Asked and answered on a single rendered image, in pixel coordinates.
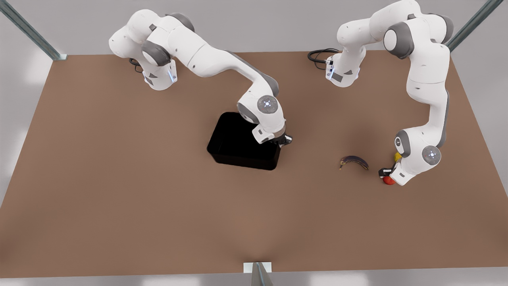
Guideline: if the black storage box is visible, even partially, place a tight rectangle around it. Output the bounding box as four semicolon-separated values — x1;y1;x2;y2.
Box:
207;112;281;171

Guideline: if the silver frame post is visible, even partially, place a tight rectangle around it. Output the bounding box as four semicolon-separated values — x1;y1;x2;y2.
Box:
243;262;273;286
0;0;67;61
447;0;504;52

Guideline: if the dark purple banana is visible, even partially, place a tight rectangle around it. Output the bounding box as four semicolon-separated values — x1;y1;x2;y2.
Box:
339;156;369;171

